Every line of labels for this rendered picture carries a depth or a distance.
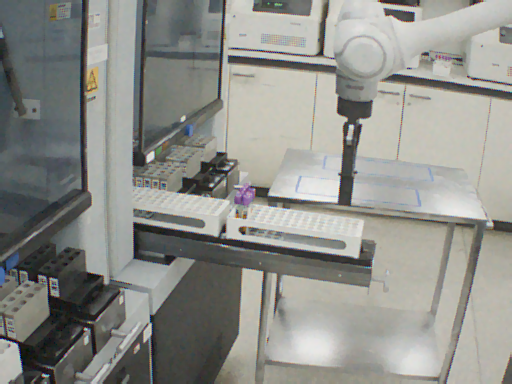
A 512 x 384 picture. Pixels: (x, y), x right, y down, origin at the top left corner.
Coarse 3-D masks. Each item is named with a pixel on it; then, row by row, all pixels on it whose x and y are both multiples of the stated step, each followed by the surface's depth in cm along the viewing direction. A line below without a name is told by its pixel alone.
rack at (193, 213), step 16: (144, 192) 153; (160, 192) 154; (144, 208) 146; (160, 208) 145; (176, 208) 144; (192, 208) 145; (208, 208) 146; (224, 208) 147; (160, 224) 146; (176, 224) 150; (192, 224) 151; (208, 224) 143; (224, 224) 148
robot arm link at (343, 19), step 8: (352, 0) 121; (360, 0) 121; (368, 0) 121; (344, 8) 122; (352, 8) 121; (360, 8) 120; (368, 8) 120; (376, 8) 121; (344, 16) 122; (352, 16) 121; (360, 16) 120; (368, 16) 120; (376, 16) 120; (344, 24) 120; (336, 32) 123; (336, 64) 128
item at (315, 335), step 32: (288, 160) 198; (320, 160) 200; (384, 160) 205; (288, 192) 172; (320, 192) 173; (384, 192) 176; (416, 192) 178; (448, 192) 180; (448, 224) 208; (480, 224) 162; (448, 256) 212; (288, 320) 212; (320, 320) 213; (352, 320) 214; (384, 320) 214; (416, 320) 215; (288, 352) 194; (320, 352) 194; (352, 352) 195; (384, 352) 195; (416, 352) 195; (448, 352) 177
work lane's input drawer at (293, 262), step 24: (144, 240) 146; (168, 240) 145; (192, 240) 143; (216, 240) 143; (240, 264) 142; (264, 264) 141; (288, 264) 140; (312, 264) 138; (336, 264) 137; (360, 264) 137; (384, 288) 138
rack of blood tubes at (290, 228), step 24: (240, 216) 142; (264, 216) 143; (288, 216) 145; (312, 216) 145; (336, 216) 146; (264, 240) 141; (288, 240) 146; (312, 240) 146; (336, 240) 147; (360, 240) 136
